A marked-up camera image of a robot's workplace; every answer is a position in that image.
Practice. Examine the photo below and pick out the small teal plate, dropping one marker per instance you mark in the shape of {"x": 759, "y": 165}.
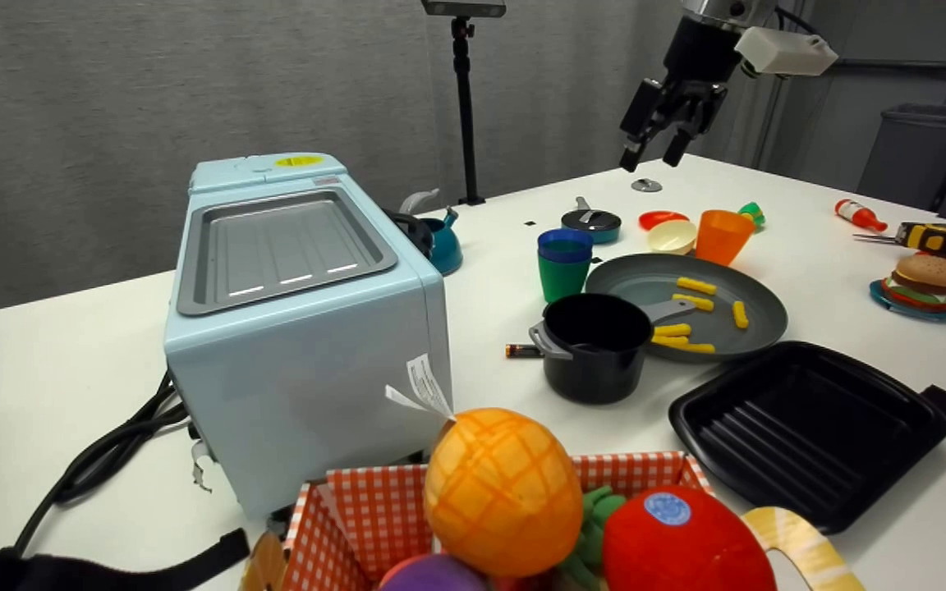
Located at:
{"x": 911, "y": 308}

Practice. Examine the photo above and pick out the red toy ketchup bottle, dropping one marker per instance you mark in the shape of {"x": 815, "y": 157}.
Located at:
{"x": 859, "y": 215}

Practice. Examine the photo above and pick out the black tripod stand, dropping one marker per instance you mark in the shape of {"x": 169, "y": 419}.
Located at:
{"x": 460, "y": 98}

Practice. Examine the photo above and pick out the large grey-blue round plate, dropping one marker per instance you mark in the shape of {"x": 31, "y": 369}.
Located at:
{"x": 640, "y": 285}

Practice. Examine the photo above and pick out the black ridged grill tray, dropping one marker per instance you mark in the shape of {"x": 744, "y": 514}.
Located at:
{"x": 805, "y": 430}

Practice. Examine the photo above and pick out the small grey disc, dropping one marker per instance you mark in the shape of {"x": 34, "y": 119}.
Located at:
{"x": 649, "y": 185}

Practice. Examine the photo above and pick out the cream plastic bowl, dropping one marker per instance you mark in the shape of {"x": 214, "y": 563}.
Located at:
{"x": 673, "y": 236}

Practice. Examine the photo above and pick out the light blue toaster oven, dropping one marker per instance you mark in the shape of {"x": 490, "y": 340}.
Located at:
{"x": 297, "y": 371}

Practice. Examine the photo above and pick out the green plush vegetable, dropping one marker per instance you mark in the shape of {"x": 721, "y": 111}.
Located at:
{"x": 595, "y": 537}

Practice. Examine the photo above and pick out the small black pot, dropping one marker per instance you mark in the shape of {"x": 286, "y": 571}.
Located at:
{"x": 594, "y": 348}

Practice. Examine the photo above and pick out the wooden crate with toys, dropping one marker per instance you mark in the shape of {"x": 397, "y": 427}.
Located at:
{"x": 352, "y": 514}

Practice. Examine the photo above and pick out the toy burger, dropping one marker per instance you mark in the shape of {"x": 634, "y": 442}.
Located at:
{"x": 924, "y": 281}

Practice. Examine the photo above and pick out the purple plush fruit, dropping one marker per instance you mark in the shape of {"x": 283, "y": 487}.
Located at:
{"x": 430, "y": 575}

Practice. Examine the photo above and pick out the grey curtain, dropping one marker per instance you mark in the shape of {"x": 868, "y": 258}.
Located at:
{"x": 167, "y": 86}

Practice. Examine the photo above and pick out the black bag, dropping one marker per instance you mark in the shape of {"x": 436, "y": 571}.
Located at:
{"x": 81, "y": 569}

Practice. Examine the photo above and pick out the small teal frying pan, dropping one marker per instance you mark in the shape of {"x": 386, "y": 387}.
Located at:
{"x": 595, "y": 224}

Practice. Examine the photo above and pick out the yellow toy fry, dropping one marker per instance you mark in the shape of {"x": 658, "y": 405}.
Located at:
{"x": 742, "y": 313}
{"x": 673, "y": 330}
{"x": 697, "y": 285}
{"x": 700, "y": 348}
{"x": 668, "y": 341}
{"x": 696, "y": 302}

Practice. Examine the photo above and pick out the red plush fruit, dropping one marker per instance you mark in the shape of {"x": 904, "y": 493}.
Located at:
{"x": 680, "y": 545}

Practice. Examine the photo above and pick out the teal toy kettle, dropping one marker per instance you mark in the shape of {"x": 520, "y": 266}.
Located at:
{"x": 443, "y": 248}

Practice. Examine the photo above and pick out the small orange-red plate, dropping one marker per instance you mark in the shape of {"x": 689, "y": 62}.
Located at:
{"x": 658, "y": 219}

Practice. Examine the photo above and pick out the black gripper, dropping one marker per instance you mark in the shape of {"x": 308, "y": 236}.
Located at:
{"x": 700, "y": 59}

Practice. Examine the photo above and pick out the translucent orange plastic cup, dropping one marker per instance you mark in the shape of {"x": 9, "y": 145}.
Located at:
{"x": 724, "y": 236}

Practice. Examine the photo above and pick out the stacked blue green cups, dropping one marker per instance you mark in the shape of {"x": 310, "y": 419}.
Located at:
{"x": 568, "y": 265}

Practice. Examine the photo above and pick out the orange plush fruit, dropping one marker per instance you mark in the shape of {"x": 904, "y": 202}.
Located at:
{"x": 500, "y": 493}

